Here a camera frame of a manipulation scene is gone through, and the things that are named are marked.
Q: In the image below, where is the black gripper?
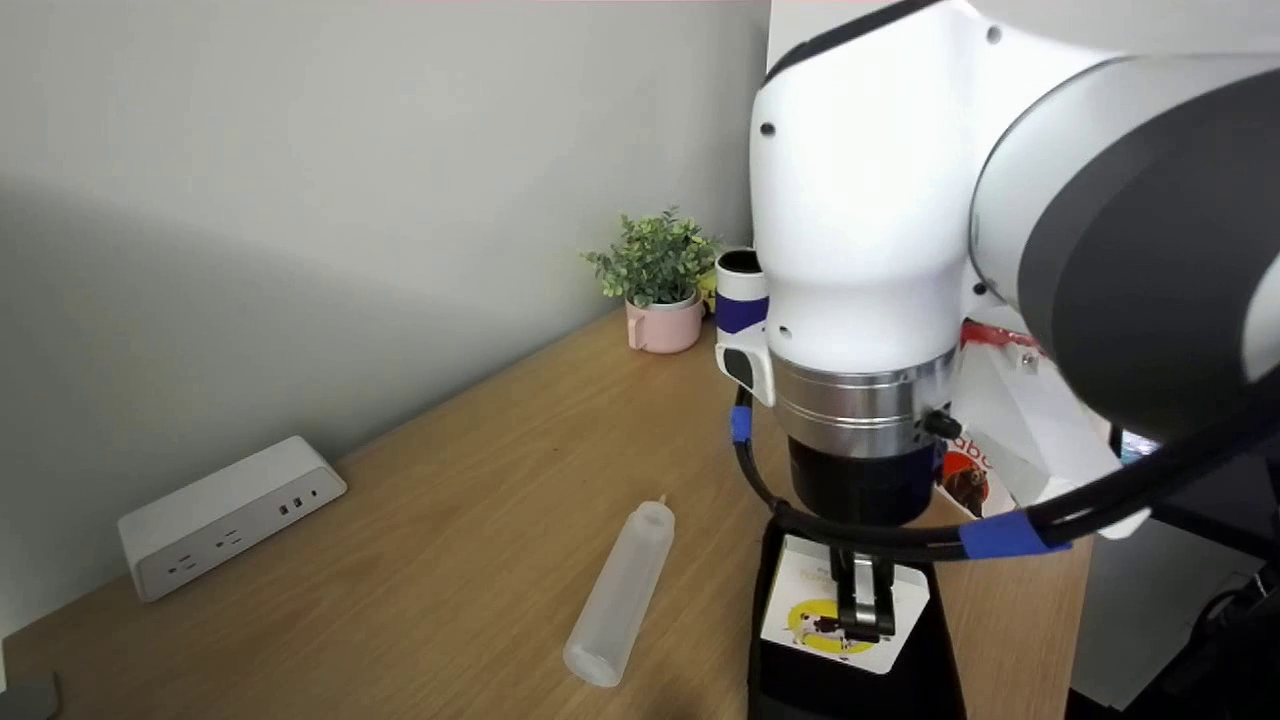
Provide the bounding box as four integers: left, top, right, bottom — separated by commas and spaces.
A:
783, 435, 946, 643

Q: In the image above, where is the black plastic tray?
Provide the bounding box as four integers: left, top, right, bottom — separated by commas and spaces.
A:
746, 516, 972, 720

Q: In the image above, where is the translucent plastic squeeze bottle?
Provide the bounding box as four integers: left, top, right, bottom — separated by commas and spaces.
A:
562, 497, 681, 698

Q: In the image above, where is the white cup with blue band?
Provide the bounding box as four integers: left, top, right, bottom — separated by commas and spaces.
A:
711, 248, 777, 338

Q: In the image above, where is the black office chair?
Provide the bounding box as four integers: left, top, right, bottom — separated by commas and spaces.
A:
1065, 573, 1280, 720

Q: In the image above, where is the green plant in pink pot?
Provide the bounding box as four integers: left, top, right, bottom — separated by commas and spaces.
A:
583, 207, 723, 359

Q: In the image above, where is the white power strip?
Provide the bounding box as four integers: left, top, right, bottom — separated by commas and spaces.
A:
116, 433, 352, 608

